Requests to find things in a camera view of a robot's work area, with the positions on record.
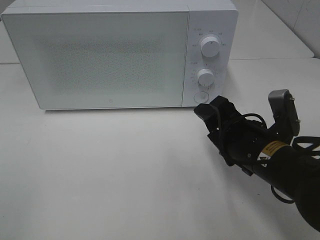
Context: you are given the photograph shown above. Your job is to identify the white microwave oven body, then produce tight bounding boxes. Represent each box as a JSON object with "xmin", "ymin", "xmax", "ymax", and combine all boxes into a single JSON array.
[{"xmin": 0, "ymin": 0, "xmax": 239, "ymax": 109}]

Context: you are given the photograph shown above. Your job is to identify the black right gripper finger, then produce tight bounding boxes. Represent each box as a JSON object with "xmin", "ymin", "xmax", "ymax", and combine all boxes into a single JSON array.
[
  {"xmin": 193, "ymin": 103, "xmax": 219, "ymax": 130},
  {"xmin": 209, "ymin": 95, "xmax": 240, "ymax": 118}
]

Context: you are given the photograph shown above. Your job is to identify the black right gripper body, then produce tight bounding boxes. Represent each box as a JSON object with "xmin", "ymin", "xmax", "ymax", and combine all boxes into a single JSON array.
[{"xmin": 208, "ymin": 113, "xmax": 293, "ymax": 174}]

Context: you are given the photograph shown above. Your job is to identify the round microwave door button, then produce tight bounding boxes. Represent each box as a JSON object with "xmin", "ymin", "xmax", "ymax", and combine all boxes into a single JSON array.
[{"xmin": 193, "ymin": 91, "xmax": 210, "ymax": 104}]

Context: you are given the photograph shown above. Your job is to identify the white microwave knob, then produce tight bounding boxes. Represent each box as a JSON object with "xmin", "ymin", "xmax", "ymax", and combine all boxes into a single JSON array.
[
  {"xmin": 200, "ymin": 35, "xmax": 221, "ymax": 58},
  {"xmin": 196, "ymin": 68, "xmax": 215, "ymax": 87}
]

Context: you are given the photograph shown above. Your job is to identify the white microwave door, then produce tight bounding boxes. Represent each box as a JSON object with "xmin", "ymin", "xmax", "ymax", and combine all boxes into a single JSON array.
[{"xmin": 3, "ymin": 11, "xmax": 189, "ymax": 110}]

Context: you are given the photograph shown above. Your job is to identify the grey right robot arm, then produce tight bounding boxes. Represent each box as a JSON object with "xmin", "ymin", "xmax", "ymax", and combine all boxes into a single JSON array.
[{"xmin": 194, "ymin": 89, "xmax": 320, "ymax": 230}]

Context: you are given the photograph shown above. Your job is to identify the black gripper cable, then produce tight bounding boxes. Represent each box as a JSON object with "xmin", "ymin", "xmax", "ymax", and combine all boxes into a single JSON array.
[{"xmin": 214, "ymin": 107, "xmax": 320, "ymax": 205}]

